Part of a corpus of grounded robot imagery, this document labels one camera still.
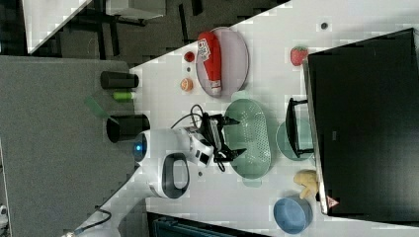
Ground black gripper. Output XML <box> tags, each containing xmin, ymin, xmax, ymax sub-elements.
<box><xmin>202</xmin><ymin>113</ymin><xmax>246</xmax><ymax>162</ymax></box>

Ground mint green plastic strainer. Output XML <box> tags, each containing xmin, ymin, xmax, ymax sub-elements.
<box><xmin>224</xmin><ymin>91</ymin><xmax>272</xmax><ymax>188</ymax></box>

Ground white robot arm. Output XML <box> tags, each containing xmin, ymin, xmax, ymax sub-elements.
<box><xmin>61</xmin><ymin>113</ymin><xmax>245</xmax><ymax>237</ymax></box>

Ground orange half toy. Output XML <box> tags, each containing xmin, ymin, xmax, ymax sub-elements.
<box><xmin>180</xmin><ymin>78</ymin><xmax>194</xmax><ymax>92</ymax></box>

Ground grey round plate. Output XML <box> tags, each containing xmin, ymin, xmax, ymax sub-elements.
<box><xmin>196</xmin><ymin>27</ymin><xmax>249</xmax><ymax>99</ymax></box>

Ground red ketchup bottle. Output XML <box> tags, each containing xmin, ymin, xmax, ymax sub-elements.
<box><xmin>198</xmin><ymin>32</ymin><xmax>222</xmax><ymax>95</ymax></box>

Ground yellow ginger root toy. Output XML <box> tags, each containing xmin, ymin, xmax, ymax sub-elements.
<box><xmin>293</xmin><ymin>170</ymin><xmax>318</xmax><ymax>199</ymax></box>

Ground blue bowl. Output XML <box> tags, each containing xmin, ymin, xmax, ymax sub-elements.
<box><xmin>273</xmin><ymin>196</ymin><xmax>313</xmax><ymax>234</ymax></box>

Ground black cylinder lower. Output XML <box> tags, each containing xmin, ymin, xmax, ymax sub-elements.
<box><xmin>106</xmin><ymin>115</ymin><xmax>150</xmax><ymax>143</ymax></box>

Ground black cylinder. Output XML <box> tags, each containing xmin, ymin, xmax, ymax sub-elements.
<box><xmin>100</xmin><ymin>71</ymin><xmax>139</xmax><ymax>89</ymax></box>
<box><xmin>106</xmin><ymin>115</ymin><xmax>150</xmax><ymax>143</ymax></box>

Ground green bottle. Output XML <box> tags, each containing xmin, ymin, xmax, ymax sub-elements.
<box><xmin>113</xmin><ymin>92</ymin><xmax>135</xmax><ymax>102</ymax></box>

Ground black cylinder upper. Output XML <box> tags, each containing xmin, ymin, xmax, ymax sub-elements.
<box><xmin>100</xmin><ymin>71</ymin><xmax>139</xmax><ymax>89</ymax></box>

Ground black toaster oven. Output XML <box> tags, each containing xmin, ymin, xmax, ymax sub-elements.
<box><xmin>303</xmin><ymin>28</ymin><xmax>419</xmax><ymax>226</ymax></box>

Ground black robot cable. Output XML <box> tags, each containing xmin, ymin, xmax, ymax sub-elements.
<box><xmin>170</xmin><ymin>104</ymin><xmax>207</xmax><ymax>130</ymax></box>

